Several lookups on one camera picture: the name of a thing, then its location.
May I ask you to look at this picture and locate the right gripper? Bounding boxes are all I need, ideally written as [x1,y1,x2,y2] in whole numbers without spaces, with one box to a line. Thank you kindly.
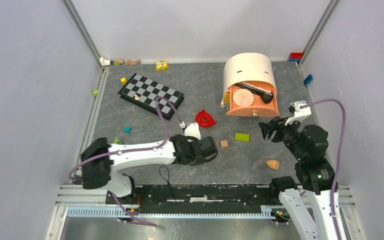
[257,113,307,161]

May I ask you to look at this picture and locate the black loop cord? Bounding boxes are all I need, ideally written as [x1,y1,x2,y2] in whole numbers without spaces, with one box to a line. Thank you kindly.
[158,165,178,203]

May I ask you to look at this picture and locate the red plastic arch toy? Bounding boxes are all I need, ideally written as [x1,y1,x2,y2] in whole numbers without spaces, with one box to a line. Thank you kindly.
[195,109,217,128]

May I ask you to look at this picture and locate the black makeup brush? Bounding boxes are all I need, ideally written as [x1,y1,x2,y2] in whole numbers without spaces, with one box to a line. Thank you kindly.
[234,83,274,104]

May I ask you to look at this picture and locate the orange makeup sponge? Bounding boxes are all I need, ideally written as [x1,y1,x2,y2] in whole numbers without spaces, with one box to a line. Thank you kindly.
[266,159,280,171]

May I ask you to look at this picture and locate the round pink powder compact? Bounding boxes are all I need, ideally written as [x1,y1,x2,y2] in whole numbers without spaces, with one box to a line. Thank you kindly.
[232,88,254,107]

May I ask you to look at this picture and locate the round drawer organizer box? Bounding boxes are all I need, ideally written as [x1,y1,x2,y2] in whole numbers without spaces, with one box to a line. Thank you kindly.
[220,52,280,117]

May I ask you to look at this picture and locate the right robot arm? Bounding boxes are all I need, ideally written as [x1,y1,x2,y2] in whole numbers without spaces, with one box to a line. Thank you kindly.
[258,100,347,240]

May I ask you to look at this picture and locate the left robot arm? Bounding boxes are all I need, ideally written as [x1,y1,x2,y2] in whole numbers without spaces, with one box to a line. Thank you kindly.
[80,123,218,204]

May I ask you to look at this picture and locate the green lego brick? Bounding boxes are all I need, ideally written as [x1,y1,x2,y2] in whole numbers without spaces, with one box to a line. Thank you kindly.
[234,132,250,142]

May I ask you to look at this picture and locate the small wooden cube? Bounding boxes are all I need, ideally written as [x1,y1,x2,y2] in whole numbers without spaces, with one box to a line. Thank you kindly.
[220,139,229,149]

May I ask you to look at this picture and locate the teal cube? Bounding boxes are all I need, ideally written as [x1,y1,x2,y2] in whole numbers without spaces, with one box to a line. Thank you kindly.
[123,126,132,134]

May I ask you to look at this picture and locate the green toy car block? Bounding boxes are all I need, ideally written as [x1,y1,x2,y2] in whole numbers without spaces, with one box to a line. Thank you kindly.
[113,137,120,144]

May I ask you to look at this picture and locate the black white chessboard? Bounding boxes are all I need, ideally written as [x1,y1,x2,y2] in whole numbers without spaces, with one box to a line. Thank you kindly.
[118,73,185,121]

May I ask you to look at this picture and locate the red blue blocks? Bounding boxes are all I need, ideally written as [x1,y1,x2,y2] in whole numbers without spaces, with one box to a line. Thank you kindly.
[288,52,304,62]

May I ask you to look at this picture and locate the yellow toy block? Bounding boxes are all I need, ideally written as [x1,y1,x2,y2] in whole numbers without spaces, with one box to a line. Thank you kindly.
[155,61,168,71]

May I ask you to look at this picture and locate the yellow cube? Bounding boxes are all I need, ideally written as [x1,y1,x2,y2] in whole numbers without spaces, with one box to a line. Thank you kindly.
[120,77,127,85]

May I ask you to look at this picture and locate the wooden arch block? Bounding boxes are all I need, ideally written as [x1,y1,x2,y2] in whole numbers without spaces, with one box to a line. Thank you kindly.
[126,59,142,65]

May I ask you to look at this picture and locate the small wooden block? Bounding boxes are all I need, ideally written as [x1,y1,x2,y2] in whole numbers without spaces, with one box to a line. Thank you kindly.
[117,58,125,65]

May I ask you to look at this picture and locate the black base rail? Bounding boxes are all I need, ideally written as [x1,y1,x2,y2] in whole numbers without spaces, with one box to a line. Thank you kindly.
[105,184,281,214]

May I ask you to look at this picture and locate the blue block by wall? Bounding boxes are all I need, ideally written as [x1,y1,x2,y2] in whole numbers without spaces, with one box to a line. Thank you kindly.
[303,74,314,87]

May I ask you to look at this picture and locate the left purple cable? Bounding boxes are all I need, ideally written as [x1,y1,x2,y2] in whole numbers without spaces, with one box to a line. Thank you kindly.
[67,96,188,228]

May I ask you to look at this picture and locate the white corner bracket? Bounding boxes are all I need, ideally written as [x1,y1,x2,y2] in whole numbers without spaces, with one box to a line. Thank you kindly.
[99,57,112,67]

